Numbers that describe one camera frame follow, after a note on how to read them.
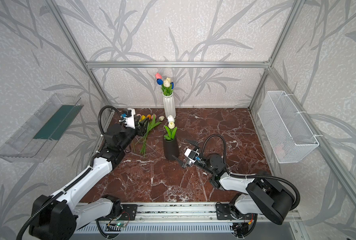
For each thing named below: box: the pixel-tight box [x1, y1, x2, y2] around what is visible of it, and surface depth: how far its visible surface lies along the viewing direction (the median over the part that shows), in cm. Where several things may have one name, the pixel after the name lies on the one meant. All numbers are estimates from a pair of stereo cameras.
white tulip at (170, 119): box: [167, 115, 175, 123], surface depth 76 cm
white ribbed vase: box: [162, 93, 177, 119], surface depth 104 cm
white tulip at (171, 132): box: [164, 121, 178, 141], surface depth 79 cm
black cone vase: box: [163, 132, 180, 161], surface depth 89 cm
